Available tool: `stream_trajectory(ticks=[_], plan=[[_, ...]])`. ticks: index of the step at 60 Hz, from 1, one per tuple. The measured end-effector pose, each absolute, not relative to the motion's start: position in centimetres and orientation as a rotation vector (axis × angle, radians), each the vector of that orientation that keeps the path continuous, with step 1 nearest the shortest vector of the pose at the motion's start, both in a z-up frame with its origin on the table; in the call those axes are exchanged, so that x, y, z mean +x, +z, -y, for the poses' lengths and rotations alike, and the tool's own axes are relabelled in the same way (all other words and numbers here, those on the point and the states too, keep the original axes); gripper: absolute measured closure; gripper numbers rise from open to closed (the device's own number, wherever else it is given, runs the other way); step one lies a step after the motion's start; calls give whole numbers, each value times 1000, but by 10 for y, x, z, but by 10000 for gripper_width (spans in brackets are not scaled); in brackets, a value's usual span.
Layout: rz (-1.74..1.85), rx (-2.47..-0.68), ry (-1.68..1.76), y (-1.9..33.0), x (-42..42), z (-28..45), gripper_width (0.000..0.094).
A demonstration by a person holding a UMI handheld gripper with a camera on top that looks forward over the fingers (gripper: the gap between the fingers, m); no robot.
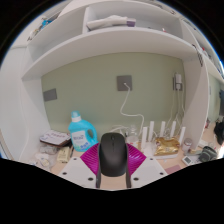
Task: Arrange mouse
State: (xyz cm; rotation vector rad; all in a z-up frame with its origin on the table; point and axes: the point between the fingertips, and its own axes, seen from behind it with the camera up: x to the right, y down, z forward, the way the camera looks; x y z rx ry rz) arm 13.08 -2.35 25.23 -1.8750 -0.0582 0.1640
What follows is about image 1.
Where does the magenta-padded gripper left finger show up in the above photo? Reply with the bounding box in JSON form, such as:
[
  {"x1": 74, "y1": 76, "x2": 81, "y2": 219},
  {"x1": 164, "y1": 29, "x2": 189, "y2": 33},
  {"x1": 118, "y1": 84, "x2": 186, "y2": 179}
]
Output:
[{"x1": 58, "y1": 142, "x2": 102, "y2": 189}]

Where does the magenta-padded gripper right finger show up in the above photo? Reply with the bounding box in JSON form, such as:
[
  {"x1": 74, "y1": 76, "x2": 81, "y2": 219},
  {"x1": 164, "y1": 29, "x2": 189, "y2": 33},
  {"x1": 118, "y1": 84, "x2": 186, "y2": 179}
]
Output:
[{"x1": 125, "y1": 142, "x2": 169, "y2": 189}]

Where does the black computer mouse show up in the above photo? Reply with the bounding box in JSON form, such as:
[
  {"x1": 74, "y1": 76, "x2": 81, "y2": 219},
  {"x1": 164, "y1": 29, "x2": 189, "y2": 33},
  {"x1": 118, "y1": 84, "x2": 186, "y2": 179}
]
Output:
[{"x1": 98, "y1": 132, "x2": 129, "y2": 178}]

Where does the small yellow box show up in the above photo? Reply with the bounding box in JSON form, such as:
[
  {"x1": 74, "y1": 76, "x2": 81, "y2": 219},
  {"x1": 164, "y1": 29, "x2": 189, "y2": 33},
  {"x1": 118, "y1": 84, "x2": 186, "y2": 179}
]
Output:
[{"x1": 56, "y1": 145, "x2": 72, "y2": 164}]

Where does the gold foil bag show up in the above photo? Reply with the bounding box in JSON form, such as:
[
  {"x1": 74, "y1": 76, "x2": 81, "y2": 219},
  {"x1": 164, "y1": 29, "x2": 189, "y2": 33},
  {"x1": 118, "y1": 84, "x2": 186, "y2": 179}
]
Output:
[{"x1": 153, "y1": 135, "x2": 181, "y2": 157}]

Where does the clear plastic bag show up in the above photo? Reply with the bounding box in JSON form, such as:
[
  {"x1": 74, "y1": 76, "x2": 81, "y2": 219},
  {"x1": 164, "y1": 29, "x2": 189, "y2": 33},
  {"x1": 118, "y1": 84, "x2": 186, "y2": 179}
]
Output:
[{"x1": 33, "y1": 151, "x2": 58, "y2": 168}]

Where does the silver foil packet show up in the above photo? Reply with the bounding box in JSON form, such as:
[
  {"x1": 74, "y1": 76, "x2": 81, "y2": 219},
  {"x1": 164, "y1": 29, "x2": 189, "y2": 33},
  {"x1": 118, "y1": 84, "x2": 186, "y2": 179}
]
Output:
[{"x1": 39, "y1": 143, "x2": 61, "y2": 155}]

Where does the clear bottle with white label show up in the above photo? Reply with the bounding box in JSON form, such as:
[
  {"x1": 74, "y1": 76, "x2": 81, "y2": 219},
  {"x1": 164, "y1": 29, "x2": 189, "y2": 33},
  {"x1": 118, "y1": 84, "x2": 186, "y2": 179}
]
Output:
[{"x1": 125, "y1": 124, "x2": 140, "y2": 149}]

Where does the blue detergent bottle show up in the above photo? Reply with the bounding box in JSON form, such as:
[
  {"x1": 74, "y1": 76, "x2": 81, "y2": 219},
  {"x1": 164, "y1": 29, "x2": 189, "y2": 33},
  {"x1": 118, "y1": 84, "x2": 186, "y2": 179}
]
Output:
[{"x1": 68, "y1": 110, "x2": 99, "y2": 153}]

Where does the stack of printed booklets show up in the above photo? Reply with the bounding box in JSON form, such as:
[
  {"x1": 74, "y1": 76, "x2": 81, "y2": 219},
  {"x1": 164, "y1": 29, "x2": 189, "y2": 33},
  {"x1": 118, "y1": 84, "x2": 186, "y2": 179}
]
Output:
[{"x1": 38, "y1": 129, "x2": 72, "y2": 147}]

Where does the white router with antennas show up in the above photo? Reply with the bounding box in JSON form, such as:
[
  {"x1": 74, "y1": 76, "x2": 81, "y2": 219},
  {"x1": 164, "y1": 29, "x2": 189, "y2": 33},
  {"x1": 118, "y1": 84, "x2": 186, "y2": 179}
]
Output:
[{"x1": 139, "y1": 120, "x2": 187, "y2": 160}]

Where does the white remote control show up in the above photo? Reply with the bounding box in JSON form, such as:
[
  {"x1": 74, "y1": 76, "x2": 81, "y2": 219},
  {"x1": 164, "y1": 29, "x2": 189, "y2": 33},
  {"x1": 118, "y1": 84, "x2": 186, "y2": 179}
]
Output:
[{"x1": 181, "y1": 155, "x2": 198, "y2": 167}]

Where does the small jar with silver lid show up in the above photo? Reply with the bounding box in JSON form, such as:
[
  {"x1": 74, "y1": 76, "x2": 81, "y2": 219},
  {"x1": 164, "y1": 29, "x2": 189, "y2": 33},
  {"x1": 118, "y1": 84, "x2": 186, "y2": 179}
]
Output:
[{"x1": 182, "y1": 137, "x2": 194, "y2": 155}]

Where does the white shelf unit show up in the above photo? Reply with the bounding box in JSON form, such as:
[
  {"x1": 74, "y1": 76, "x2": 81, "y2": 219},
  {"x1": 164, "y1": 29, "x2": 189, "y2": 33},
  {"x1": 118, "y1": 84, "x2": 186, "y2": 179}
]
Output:
[{"x1": 19, "y1": 0, "x2": 224, "y2": 148}]

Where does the white cable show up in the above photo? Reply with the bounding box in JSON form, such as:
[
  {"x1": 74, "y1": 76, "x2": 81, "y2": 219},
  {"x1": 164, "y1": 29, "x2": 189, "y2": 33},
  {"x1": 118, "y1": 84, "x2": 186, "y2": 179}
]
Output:
[{"x1": 119, "y1": 83, "x2": 145, "y2": 134}]

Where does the grey blank wall plate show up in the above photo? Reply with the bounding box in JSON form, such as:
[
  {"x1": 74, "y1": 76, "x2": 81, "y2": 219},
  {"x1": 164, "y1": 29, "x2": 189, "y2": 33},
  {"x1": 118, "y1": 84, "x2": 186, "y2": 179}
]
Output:
[{"x1": 42, "y1": 87, "x2": 58, "y2": 102}]

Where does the grey wall socket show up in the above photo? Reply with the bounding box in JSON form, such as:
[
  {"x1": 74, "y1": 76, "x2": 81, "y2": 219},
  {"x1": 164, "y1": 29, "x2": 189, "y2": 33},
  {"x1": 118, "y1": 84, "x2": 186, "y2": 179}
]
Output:
[{"x1": 116, "y1": 74, "x2": 133, "y2": 92}]

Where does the white wall charger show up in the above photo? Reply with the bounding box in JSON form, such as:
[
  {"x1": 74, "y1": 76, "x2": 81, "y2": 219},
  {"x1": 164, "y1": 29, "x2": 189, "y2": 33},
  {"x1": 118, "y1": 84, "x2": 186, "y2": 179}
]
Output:
[{"x1": 172, "y1": 72, "x2": 184, "y2": 92}]

